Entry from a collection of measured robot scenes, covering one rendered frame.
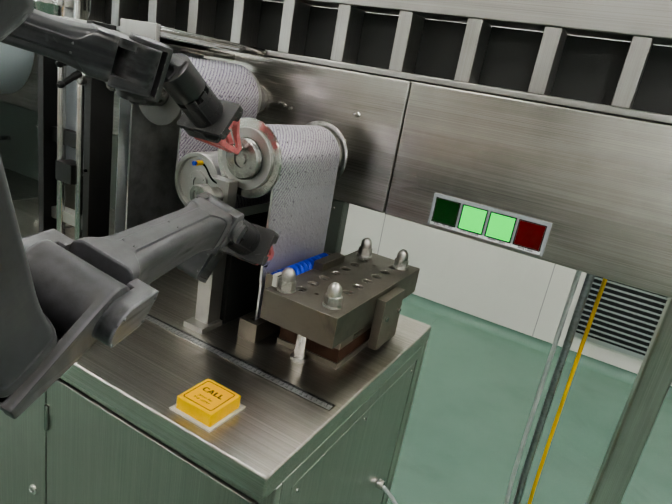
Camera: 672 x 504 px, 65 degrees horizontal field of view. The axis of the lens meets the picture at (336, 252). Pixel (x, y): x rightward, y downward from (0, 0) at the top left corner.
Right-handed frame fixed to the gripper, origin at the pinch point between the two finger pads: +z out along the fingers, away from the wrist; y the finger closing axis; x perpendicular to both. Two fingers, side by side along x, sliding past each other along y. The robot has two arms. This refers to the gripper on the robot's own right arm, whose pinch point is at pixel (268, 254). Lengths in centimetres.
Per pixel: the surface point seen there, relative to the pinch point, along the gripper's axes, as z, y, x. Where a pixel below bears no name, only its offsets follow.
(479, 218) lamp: 19.9, 31.3, 25.3
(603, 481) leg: 63, 72, -15
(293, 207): 0.6, 0.3, 10.7
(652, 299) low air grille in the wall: 254, 90, 84
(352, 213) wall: 257, -110, 82
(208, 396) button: -15.0, 10.1, -25.7
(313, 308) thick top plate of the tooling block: -2.9, 14.8, -6.5
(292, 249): 7.1, 0.2, 3.6
